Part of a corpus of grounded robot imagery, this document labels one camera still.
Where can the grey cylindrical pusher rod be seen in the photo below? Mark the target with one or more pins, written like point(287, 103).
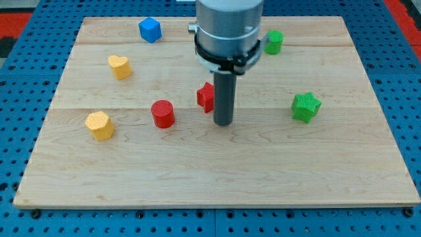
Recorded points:
point(224, 98)

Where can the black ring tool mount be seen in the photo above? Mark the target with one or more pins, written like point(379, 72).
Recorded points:
point(229, 52)

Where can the red star block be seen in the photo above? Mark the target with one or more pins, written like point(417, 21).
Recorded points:
point(205, 97)

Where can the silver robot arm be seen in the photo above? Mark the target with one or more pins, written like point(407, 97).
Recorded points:
point(227, 16)

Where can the green star block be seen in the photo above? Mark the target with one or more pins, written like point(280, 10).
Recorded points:
point(305, 107)

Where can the blue cube block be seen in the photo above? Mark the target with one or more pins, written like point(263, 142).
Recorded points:
point(150, 30)

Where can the green cylinder block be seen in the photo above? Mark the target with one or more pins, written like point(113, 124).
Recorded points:
point(274, 44)

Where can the red cylinder block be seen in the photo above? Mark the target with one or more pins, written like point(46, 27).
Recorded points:
point(163, 114)

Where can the wooden board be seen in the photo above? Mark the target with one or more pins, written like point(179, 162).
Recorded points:
point(345, 156)

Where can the yellow heart block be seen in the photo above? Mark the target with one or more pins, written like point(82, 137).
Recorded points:
point(120, 67)

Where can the yellow hexagon block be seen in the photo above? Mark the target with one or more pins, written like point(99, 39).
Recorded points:
point(99, 125)

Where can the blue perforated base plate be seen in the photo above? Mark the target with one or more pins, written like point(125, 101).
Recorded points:
point(32, 70)

